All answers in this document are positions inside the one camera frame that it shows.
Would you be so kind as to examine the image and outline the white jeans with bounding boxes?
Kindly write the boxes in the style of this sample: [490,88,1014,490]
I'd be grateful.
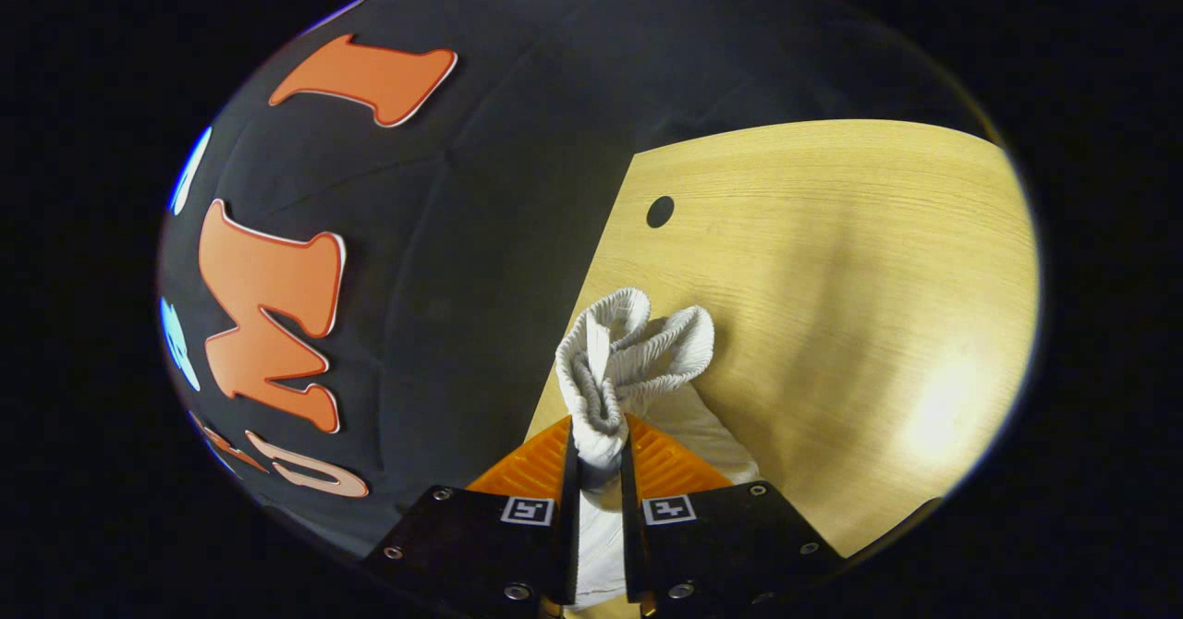
[553,286,764,613]

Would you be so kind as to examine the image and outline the black backdrop cloth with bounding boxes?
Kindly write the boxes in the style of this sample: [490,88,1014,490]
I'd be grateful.
[155,0,1004,560]

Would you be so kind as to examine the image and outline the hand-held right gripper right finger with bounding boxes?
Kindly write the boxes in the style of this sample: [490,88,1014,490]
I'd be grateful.
[617,413,848,618]

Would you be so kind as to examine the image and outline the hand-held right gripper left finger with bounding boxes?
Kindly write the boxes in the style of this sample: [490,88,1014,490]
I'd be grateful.
[363,414,582,618]

